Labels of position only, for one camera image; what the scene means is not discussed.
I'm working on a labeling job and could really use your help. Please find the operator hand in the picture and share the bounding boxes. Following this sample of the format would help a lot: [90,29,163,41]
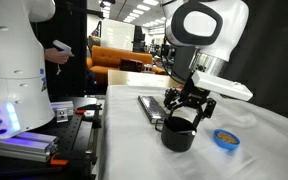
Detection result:
[52,49,71,65]

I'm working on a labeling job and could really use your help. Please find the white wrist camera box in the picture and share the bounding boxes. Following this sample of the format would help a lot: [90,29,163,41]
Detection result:
[191,70,254,102]

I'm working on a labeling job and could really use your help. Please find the brown wooden table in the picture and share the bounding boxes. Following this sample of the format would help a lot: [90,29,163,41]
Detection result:
[107,69,185,90]

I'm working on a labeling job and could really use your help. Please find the white handheld controller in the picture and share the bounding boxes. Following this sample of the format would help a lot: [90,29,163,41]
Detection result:
[52,39,76,76]

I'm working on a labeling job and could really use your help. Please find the dark brown box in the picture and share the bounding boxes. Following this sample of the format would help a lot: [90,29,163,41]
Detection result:
[119,57,144,73]

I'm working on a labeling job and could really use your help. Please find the blue bowl of grains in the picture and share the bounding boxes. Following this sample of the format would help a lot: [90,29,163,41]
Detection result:
[213,128,241,151]

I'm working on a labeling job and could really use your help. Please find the operator forearm dark sleeve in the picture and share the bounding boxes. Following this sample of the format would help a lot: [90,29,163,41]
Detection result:
[44,47,54,63]

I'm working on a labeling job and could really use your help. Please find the black cup with handle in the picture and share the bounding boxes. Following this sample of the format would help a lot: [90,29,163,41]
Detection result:
[154,114,198,153]

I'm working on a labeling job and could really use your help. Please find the black clamp orange grip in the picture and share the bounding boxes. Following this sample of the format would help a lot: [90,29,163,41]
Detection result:
[48,151,98,168]
[75,103,103,129]

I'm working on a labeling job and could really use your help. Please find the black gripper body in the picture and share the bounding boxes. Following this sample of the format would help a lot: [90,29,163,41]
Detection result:
[178,74,211,108]

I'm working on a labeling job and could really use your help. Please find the white table cloth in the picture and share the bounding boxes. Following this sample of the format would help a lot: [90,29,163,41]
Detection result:
[98,83,288,180]

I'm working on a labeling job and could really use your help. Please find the white partition panel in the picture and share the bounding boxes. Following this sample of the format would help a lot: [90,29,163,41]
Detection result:
[100,18,136,52]

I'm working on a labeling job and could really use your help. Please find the small aluminium block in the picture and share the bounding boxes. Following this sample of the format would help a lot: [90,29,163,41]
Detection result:
[55,107,70,124]

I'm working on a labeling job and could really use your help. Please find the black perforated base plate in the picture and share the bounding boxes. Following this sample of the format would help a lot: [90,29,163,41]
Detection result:
[0,96,105,180]

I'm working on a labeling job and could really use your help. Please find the aluminium profile rail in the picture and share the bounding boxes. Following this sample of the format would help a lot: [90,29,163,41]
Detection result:
[0,131,59,163]
[50,100,75,116]

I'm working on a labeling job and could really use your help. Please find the orange sofa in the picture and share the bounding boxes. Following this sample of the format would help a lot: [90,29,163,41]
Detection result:
[86,45,169,85]

